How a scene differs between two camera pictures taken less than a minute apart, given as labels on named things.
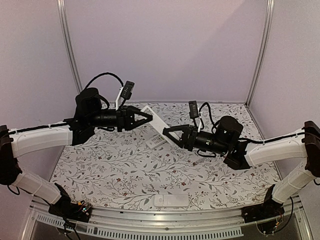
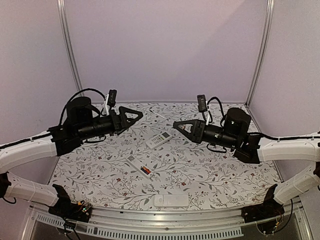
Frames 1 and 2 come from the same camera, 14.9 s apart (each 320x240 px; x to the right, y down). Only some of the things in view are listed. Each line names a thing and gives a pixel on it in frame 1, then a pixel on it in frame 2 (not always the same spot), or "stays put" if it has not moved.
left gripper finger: (139, 112) to (127, 121)
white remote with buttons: (155, 141) stays put
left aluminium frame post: (64, 29) stays put
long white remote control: (157, 122) to (140, 166)
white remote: (171, 200) stays put
